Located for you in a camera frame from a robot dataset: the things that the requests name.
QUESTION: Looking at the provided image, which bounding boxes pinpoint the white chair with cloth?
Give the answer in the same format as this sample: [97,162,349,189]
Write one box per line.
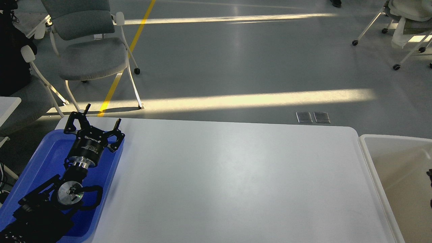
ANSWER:
[351,0,431,71]

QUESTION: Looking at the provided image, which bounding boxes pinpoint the white side table corner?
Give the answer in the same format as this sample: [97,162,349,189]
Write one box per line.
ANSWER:
[0,96,22,126]

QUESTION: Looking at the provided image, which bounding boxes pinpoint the white plastic bin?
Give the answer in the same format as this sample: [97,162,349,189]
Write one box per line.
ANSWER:
[358,134,432,243]

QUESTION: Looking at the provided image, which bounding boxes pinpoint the blue plastic tray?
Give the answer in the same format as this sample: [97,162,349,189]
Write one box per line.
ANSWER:
[0,130,124,243]

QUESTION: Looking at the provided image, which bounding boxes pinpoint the black bag at left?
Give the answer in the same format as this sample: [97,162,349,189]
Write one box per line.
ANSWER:
[0,0,37,96]

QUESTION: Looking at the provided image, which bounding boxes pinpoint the standing person dark clothes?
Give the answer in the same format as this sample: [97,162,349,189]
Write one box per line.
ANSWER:
[330,0,342,8]

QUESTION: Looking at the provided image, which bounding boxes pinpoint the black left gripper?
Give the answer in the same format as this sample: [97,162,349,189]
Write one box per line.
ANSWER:
[64,104,125,167]

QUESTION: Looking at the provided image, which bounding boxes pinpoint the right metal floor plate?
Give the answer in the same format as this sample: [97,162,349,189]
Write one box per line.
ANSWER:
[313,112,331,124]

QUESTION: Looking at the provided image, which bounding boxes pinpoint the left metal floor plate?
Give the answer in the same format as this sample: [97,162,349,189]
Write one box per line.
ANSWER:
[296,112,313,124]

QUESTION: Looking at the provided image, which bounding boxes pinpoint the grey chair at left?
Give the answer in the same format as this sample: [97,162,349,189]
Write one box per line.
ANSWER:
[0,46,69,137]

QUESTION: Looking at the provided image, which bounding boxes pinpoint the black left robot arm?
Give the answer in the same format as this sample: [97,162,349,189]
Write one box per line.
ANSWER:
[1,105,125,243]

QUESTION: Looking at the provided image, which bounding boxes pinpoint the grey chair white frame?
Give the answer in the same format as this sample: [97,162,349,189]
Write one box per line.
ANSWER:
[42,0,144,109]

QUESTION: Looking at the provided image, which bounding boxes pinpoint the metal floor plate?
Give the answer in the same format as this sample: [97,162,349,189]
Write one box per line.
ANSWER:
[313,112,331,124]
[296,112,313,124]

